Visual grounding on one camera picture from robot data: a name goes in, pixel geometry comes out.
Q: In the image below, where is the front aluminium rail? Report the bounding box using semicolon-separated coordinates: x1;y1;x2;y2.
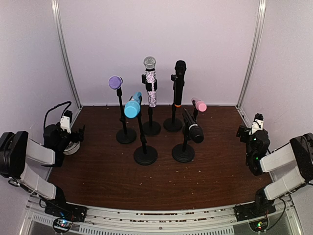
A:
21;193;304;235

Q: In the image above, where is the left aluminium corner post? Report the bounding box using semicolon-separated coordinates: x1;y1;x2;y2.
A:
51;0;82;109

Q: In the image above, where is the black stand of orange-ring microphone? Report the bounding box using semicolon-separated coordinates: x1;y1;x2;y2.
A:
163;74;184;132

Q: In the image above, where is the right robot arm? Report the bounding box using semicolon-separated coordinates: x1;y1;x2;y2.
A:
235;125;313;216

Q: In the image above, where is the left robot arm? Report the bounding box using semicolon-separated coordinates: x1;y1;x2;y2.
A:
0;127;85;217

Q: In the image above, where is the black stand of rhinestone microphone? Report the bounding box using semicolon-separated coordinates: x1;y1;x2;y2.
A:
140;73;162;136

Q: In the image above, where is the rhinestone silver microphone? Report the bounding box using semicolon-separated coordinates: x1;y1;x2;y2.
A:
142;56;157;108

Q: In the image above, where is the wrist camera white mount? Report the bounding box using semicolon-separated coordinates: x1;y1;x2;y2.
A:
249;113;264;136
60;110;72;134

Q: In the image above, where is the aluminium corner post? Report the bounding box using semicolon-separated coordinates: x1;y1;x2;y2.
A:
236;0;267;110
51;0;82;109

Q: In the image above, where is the black stand of blue microphone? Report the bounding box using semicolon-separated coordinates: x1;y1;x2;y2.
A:
134;112;157;165

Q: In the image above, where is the pink microphone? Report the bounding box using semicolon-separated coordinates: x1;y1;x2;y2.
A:
191;97;207;112

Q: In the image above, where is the black microphone orange ring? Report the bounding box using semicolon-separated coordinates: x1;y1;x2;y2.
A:
174;60;187;108

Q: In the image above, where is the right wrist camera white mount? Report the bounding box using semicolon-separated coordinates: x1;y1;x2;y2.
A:
249;113;264;136

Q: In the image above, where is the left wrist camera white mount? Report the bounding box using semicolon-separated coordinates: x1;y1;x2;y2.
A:
60;110;72;134

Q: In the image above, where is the right aluminium corner post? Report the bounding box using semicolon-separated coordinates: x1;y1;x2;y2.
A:
236;0;267;110

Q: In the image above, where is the black microphone with white band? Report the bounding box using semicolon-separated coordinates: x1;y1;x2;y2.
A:
182;108;204;143

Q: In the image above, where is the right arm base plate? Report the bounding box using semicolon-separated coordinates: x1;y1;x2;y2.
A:
233;203;276;221

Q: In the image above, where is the black stand of purple microphone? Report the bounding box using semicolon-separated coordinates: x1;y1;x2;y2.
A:
116;88;136;144

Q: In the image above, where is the purple microphone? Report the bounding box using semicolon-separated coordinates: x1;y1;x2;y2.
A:
108;75;123;90

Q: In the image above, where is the black stand of pink microphone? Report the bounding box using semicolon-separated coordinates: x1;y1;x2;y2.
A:
182;108;199;136

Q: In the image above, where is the blue microphone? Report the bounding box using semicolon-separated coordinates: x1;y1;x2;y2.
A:
124;92;142;118

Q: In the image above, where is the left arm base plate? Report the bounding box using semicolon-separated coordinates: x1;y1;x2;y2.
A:
45;204;88;222

